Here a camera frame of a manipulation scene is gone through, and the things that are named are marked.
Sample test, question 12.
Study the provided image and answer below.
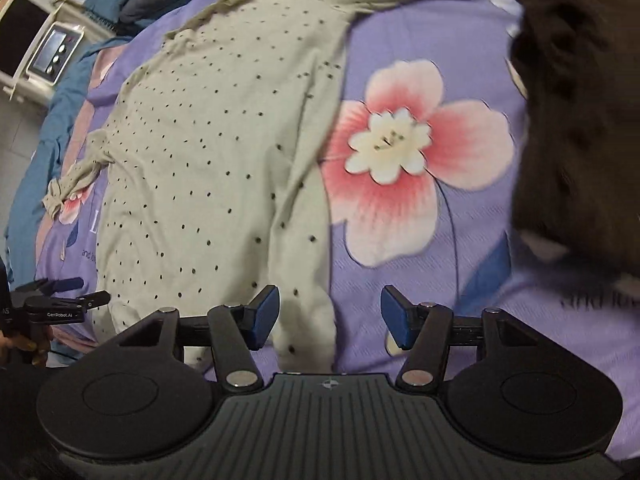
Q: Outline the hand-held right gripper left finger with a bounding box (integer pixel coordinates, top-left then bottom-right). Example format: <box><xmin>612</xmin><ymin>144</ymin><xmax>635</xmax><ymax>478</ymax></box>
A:
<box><xmin>102</xmin><ymin>285</ymin><xmax>281</xmax><ymax>394</ymax></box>

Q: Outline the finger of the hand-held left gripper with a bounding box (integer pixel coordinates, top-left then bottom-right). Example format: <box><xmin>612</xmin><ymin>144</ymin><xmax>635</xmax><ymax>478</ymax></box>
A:
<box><xmin>14</xmin><ymin>277</ymin><xmax>85</xmax><ymax>296</ymax></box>
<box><xmin>24</xmin><ymin>290</ymin><xmax>112</xmax><ymax>325</ymax></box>

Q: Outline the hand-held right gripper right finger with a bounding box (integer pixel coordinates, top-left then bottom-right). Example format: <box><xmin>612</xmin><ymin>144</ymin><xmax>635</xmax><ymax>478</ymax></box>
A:
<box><xmin>381</xmin><ymin>285</ymin><xmax>553</xmax><ymax>394</ymax></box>

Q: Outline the beige polka dot garment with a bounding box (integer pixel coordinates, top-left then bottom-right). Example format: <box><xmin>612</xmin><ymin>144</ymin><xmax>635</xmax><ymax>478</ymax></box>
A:
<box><xmin>42</xmin><ymin>0</ymin><xmax>511</xmax><ymax>373</ymax></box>

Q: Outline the purple floral bed sheet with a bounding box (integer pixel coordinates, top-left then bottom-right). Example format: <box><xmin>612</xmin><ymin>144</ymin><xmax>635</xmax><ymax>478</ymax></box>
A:
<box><xmin>30</xmin><ymin>0</ymin><xmax>640</xmax><ymax>461</ymax></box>

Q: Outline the blue quilt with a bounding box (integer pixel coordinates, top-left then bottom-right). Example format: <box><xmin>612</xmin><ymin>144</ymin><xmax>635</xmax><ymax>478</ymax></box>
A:
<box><xmin>4</xmin><ymin>0</ymin><xmax>168</xmax><ymax>283</ymax></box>

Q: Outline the white device with control panel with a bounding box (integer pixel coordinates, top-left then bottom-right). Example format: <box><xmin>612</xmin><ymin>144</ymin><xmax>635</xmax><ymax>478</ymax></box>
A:
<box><xmin>26</xmin><ymin>21</ymin><xmax>85</xmax><ymax>85</ymax></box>

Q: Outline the white cabinet with dark panel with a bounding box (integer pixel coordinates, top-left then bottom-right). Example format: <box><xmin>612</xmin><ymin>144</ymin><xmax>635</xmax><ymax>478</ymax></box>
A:
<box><xmin>0</xmin><ymin>0</ymin><xmax>63</xmax><ymax>106</ymax></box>

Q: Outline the dark brown cloth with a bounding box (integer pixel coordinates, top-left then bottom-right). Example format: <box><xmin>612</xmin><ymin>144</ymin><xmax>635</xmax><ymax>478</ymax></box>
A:
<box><xmin>507</xmin><ymin>0</ymin><xmax>640</xmax><ymax>286</ymax></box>

